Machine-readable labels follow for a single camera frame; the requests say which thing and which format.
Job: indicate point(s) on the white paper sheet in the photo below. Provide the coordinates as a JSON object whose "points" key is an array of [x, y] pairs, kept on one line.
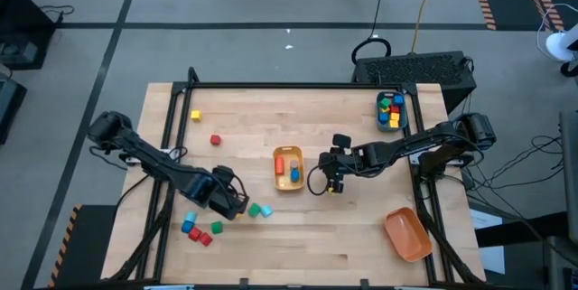
{"points": [[485, 220]]}

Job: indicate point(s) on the dark grey bin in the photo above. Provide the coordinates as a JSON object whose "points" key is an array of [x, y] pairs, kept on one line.
{"points": [[404, 118]]}

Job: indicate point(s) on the medium green block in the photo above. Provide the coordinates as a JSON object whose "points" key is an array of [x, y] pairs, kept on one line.
{"points": [[217, 227]]}

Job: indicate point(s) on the black cabinet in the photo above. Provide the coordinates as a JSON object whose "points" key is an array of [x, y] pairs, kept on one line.
{"points": [[18, 19]]}

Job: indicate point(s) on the medium light blue block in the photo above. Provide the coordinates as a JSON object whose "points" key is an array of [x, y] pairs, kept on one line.
{"points": [[191, 217]]}

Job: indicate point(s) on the green half-round block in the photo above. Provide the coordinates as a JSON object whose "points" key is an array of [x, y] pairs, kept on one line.
{"points": [[254, 210]]}

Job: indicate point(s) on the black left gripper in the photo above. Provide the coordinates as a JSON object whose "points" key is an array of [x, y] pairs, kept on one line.
{"points": [[230, 202]]}

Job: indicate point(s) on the black mesh computer case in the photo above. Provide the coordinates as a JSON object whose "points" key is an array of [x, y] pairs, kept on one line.
{"points": [[415, 71]]}

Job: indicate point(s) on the long blue cylinder block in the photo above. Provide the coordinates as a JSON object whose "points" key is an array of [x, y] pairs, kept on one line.
{"points": [[295, 175]]}

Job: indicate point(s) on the medium red block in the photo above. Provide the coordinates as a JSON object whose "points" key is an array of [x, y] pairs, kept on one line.
{"points": [[206, 239], [194, 234]]}

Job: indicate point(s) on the orange plastic bin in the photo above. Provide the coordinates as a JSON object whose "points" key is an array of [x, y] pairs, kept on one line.
{"points": [[406, 236]]}

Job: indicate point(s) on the small blue cube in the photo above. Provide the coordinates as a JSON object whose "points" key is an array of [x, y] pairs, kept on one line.
{"points": [[398, 99], [383, 117]]}

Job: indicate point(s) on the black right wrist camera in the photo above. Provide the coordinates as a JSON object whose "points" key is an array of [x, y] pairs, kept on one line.
{"points": [[342, 141]]}

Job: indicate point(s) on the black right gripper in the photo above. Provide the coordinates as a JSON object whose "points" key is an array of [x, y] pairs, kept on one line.
{"points": [[338, 163]]}

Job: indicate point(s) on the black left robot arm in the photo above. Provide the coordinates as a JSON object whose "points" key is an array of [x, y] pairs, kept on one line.
{"points": [[149, 156]]}

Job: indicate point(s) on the small red cube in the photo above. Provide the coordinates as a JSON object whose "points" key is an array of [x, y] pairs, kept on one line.
{"points": [[215, 140], [395, 109]]}

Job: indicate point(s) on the grey cabinet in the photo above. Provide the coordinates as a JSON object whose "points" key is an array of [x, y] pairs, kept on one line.
{"points": [[570, 168]]}

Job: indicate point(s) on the white round device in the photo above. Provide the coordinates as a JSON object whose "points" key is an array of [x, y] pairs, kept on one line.
{"points": [[559, 46]]}

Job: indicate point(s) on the small green cube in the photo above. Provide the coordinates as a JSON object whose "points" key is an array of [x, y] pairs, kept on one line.
{"points": [[385, 102]]}

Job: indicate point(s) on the light blue half-round block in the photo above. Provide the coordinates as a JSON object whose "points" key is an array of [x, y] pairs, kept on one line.
{"points": [[266, 211]]}

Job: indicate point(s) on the long coral red cylinder block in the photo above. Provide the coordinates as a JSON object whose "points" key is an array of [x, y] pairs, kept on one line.
{"points": [[279, 165]]}

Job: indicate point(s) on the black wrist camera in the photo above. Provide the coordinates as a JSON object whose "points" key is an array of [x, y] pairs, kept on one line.
{"points": [[342, 141], [224, 174]]}

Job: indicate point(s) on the black equipment cart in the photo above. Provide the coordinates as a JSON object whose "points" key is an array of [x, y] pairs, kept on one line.
{"points": [[9, 109]]}

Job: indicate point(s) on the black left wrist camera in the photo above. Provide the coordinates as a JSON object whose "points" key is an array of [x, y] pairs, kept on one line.
{"points": [[224, 174]]}

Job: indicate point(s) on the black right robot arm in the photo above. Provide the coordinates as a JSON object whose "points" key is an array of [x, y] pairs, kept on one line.
{"points": [[406, 147]]}

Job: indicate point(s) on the black aluminium table frame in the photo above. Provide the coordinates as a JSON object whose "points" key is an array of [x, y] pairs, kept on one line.
{"points": [[293, 85]]}

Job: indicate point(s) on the black floor beam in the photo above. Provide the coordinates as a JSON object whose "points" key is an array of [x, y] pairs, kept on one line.
{"points": [[519, 233]]}

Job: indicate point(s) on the long plain wood cylinder block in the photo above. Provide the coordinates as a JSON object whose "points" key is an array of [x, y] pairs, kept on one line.
{"points": [[294, 163]]}

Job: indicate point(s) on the long yellow cylinder block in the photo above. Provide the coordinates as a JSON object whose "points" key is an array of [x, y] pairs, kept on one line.
{"points": [[238, 215]]}

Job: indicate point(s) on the yellow plastic bin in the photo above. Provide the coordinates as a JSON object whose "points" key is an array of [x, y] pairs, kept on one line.
{"points": [[285, 184]]}

